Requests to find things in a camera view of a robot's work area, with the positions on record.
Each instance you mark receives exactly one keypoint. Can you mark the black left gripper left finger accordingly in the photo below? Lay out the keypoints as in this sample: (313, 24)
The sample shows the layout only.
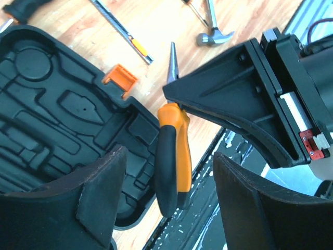
(77, 211)

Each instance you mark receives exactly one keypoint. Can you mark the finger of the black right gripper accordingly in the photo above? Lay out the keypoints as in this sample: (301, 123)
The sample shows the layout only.
(239, 91)

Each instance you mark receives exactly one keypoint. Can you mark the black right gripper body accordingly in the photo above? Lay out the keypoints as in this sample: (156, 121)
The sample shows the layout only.
(305, 75)

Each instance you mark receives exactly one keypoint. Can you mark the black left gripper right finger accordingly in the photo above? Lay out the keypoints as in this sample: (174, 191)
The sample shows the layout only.
(260, 214)

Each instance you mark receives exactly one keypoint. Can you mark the orange black pliers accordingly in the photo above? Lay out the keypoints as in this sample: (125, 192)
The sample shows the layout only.
(173, 167)

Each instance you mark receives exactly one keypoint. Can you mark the black plastic tool case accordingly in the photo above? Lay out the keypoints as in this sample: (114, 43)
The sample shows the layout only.
(57, 115)

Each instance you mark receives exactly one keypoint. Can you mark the claw hammer black grip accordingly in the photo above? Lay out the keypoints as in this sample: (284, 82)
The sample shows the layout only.
(215, 37)

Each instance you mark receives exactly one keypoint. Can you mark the silver orange utility knife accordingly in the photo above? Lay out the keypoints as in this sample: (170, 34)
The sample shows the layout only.
(133, 42)

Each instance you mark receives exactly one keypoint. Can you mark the small orange black screwdriver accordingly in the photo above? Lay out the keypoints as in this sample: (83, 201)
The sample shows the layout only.
(196, 11)

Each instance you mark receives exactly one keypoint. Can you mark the black orange screwdriver handle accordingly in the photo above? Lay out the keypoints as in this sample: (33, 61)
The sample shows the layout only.
(20, 11)

